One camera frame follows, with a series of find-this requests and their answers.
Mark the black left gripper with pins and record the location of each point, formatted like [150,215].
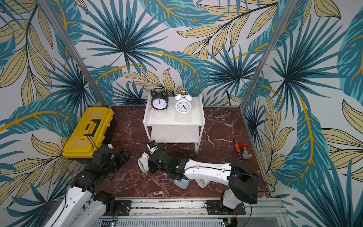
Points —
[122,157]

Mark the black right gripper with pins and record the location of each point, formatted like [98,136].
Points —
[154,163]

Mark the white round alarm clock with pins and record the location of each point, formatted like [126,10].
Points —
[143,162]

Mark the black twin-bell alarm clock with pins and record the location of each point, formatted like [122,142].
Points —
[159,99]

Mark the white twin-bell alarm clock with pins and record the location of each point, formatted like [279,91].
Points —
[183,102]

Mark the white square alarm clock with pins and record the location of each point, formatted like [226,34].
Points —
[202,183]

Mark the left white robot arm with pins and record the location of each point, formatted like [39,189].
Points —
[81,206]

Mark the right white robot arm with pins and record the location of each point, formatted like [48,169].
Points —
[241,180]

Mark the blue square alarm clock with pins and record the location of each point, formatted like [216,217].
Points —
[183,184]

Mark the white two-tier shelf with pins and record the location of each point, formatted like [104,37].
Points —
[171,126]

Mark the yellow and black toolbox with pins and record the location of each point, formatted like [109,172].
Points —
[95,128]

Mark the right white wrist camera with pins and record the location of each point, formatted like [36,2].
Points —
[152,146]

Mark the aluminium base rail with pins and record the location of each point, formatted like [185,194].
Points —
[194,212]

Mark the orange handled tool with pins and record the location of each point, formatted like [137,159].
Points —
[236,145]

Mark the red handled metal valve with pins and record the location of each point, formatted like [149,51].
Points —
[244,153]

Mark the left metal corner post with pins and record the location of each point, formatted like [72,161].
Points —
[59,28]

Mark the metal corner post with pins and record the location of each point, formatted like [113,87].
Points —
[283,19]
[59,28]

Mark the right metal corner post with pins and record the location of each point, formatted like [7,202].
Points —
[283,19]

